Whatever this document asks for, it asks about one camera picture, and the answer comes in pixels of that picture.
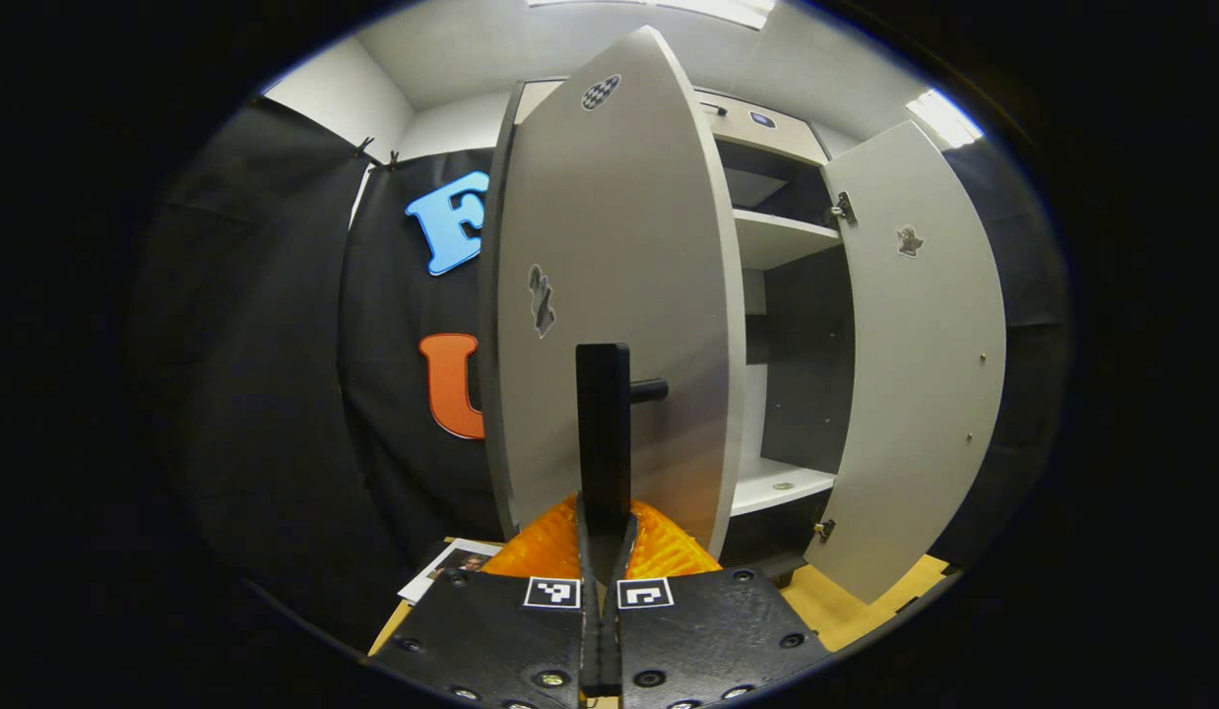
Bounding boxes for small ceiling light panel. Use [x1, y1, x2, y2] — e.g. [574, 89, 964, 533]
[905, 89, 985, 149]

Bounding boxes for large ceiling light panel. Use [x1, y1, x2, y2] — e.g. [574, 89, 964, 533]
[526, 0, 776, 31]

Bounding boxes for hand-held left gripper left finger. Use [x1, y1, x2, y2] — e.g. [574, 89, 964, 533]
[368, 492, 603, 709]

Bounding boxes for grey shoe cabinet door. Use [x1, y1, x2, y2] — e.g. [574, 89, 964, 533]
[804, 120, 1007, 604]
[480, 25, 748, 562]

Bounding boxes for black door handle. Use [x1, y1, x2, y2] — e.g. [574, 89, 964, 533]
[575, 343, 670, 533]

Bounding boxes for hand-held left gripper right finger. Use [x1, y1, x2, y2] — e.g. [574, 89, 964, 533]
[602, 497, 832, 709]

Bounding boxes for black backdrop cloth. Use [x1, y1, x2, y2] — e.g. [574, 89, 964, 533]
[127, 94, 1073, 651]

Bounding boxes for white cabinet shelf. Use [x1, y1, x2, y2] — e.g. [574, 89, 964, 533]
[733, 209, 845, 272]
[730, 458, 837, 518]

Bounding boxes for white printed book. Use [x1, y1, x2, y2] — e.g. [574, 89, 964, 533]
[398, 537, 502, 604]

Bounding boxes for grey double-door shoe cabinet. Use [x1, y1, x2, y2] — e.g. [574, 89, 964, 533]
[477, 25, 1009, 604]

